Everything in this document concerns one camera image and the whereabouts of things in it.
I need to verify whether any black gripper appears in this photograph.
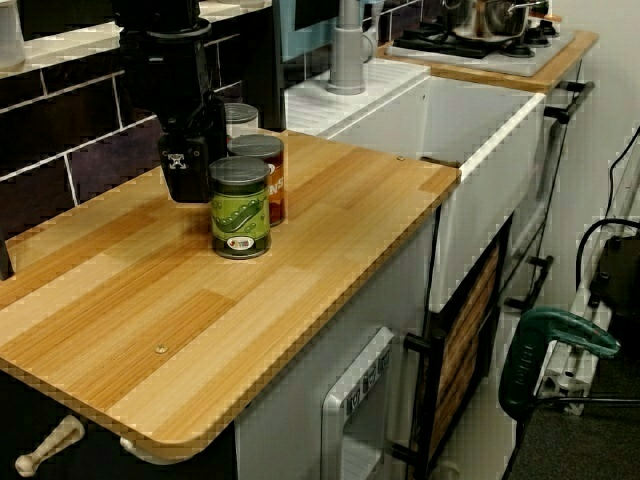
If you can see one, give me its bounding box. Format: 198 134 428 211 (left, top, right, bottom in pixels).
146 33 230 205

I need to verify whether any white red tomato can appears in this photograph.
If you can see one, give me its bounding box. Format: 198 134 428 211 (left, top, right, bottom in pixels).
223 103 261 142

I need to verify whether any green peas toy can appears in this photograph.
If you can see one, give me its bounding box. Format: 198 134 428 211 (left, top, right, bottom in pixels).
208 155 274 261

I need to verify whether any orange beans toy can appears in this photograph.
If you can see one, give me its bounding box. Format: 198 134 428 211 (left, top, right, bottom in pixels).
227 133 288 228

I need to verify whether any grey toy faucet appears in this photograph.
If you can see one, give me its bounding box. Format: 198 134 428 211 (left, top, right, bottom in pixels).
326 0 377 97

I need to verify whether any small white container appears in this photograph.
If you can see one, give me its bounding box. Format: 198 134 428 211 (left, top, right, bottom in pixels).
0 0 27 71

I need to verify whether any white toy kitchen cabinet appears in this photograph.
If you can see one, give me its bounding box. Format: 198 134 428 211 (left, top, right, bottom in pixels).
233 54 587 480

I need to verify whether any grey dispenser panel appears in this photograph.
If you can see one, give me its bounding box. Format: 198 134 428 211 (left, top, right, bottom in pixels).
321 326 397 480

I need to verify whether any steel cooking pot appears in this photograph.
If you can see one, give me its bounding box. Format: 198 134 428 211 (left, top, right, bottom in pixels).
441 0 550 42

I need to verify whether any toy stove top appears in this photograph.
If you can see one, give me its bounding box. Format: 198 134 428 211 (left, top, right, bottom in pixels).
384 19 587 77

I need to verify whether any green power tool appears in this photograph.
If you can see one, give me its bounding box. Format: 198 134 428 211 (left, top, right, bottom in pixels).
498 306 622 412

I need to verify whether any wooden crate black frame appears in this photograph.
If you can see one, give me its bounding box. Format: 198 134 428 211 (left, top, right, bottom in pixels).
402 213 517 480

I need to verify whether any white peg handle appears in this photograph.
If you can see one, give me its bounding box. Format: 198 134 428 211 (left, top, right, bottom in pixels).
14 416 85 477

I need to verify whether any black metal towel rail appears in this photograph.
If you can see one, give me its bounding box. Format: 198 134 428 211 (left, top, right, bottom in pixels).
502 79 597 311

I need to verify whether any aluminium extrusion rail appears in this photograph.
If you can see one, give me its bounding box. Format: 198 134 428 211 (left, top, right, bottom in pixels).
530 164 640 417

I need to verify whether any black power cable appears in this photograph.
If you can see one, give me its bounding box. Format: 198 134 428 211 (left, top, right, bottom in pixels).
509 392 640 480

